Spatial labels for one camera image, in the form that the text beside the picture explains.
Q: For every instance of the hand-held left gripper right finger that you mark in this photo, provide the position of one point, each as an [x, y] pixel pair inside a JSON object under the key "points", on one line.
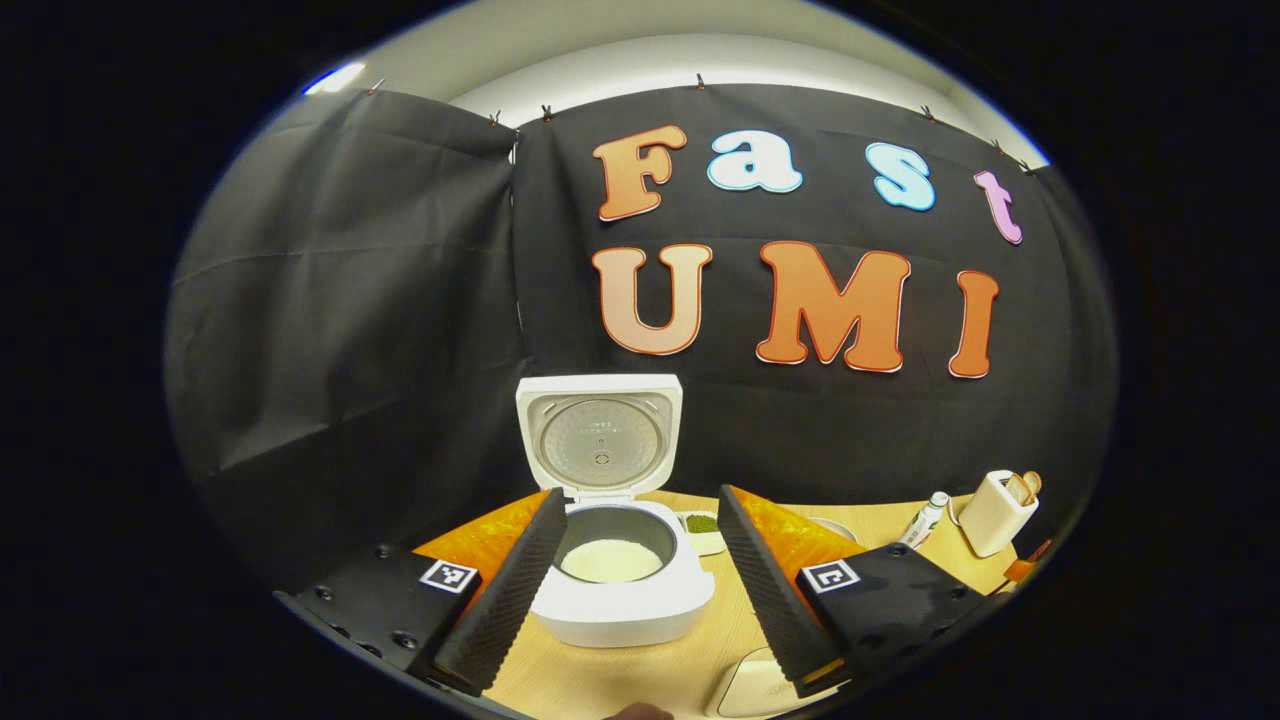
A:
{"points": [[765, 600]]}

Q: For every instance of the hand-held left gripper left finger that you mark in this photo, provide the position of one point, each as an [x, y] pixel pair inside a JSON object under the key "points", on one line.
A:
{"points": [[515, 600]]}

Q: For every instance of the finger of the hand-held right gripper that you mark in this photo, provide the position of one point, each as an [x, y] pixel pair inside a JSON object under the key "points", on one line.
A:
{"points": [[1025, 568]]}

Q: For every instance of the white chopstick holder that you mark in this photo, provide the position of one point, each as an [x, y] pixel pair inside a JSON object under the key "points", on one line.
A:
{"points": [[990, 520]]}

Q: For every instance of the heap of white rice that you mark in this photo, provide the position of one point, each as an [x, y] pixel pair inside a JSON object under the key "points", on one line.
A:
{"points": [[610, 562]]}

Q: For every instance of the white rice cooker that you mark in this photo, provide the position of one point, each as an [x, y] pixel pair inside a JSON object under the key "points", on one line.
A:
{"points": [[620, 620]]}

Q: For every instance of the white divided tray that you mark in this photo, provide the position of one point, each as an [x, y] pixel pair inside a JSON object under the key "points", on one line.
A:
{"points": [[712, 545]]}

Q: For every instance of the green mung beans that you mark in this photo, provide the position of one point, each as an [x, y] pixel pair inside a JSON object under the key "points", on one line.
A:
{"points": [[701, 523]]}

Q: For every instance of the round white plate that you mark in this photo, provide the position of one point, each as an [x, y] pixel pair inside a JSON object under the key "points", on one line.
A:
{"points": [[840, 527]]}

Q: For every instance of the small white green-label bottle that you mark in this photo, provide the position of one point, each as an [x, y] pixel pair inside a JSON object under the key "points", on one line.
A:
{"points": [[922, 522]]}

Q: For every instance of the black backdrop cloth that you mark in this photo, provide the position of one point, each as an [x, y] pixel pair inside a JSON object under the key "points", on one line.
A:
{"points": [[350, 330]]}

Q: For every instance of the ceiling light panel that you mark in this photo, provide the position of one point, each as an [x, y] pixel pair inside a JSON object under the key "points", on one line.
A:
{"points": [[335, 77]]}

